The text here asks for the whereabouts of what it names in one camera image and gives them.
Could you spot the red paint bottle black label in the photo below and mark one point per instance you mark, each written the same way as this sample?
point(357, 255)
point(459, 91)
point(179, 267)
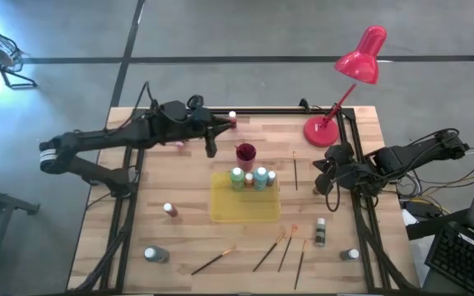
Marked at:
point(171, 210)

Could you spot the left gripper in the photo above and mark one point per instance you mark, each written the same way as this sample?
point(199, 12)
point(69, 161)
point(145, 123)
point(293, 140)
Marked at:
point(202, 123)

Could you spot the small purple paint bottle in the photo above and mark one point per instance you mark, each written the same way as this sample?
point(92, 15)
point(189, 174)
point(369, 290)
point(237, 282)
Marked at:
point(270, 178)

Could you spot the black keyboard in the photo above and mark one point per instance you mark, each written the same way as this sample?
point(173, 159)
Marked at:
point(463, 263)

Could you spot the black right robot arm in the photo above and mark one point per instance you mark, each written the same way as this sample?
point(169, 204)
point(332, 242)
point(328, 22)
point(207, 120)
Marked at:
point(405, 156)

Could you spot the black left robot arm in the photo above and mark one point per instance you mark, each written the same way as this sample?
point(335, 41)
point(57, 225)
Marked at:
point(97, 140)

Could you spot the large green paint bottle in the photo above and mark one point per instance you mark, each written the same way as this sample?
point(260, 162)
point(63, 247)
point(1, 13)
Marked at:
point(237, 178)

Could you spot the yellow translucent plastic bin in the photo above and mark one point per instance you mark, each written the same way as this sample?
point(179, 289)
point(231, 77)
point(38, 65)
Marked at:
point(245, 205)

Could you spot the small pink paint bottle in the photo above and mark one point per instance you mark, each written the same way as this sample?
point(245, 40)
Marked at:
point(232, 119)

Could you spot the maroon plastic cup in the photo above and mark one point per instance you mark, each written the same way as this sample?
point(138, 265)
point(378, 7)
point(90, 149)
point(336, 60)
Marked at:
point(246, 158)

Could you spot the small orange paint bottle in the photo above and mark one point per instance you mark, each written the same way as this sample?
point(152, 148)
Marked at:
point(248, 180)

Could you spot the red lamp stand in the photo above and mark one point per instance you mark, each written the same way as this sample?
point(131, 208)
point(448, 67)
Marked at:
point(321, 131)

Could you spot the grey-green paint bottle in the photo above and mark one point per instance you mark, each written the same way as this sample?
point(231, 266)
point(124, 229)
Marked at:
point(320, 232)

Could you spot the flat paintbrush gold ferrule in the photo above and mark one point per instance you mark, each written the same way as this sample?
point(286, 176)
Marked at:
point(213, 260)

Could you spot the small paintbrush orange bristles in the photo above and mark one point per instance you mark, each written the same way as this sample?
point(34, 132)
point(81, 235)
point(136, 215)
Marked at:
point(295, 170)

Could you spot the large teal paint bottle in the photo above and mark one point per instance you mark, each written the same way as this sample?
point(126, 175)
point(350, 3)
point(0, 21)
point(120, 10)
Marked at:
point(260, 178)

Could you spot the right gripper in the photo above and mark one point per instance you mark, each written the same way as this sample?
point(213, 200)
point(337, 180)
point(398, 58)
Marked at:
point(340, 158)

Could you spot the large black paint bottle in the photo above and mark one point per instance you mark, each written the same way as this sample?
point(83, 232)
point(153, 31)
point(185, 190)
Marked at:
point(156, 254)

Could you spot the small blue paint bottle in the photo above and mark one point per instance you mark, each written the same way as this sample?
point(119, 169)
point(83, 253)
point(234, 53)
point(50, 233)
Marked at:
point(349, 254)

